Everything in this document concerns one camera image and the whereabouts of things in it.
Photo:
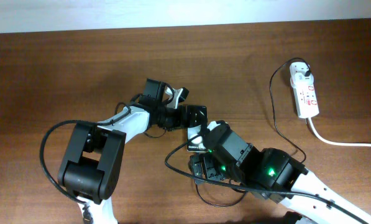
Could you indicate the white power strip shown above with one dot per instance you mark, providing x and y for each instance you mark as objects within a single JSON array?
[{"x": 302, "y": 82}]

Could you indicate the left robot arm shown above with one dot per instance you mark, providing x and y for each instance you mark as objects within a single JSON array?
[{"x": 92, "y": 162}]

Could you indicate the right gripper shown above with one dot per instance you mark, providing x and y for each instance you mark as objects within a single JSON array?
[{"x": 209, "y": 161}]

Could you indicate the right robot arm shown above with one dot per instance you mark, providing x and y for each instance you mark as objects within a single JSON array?
[{"x": 221, "y": 155}]

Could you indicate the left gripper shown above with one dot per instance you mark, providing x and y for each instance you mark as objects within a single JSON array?
[{"x": 189, "y": 120}]

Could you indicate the black smartphone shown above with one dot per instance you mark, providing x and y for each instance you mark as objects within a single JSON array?
[{"x": 195, "y": 134}]

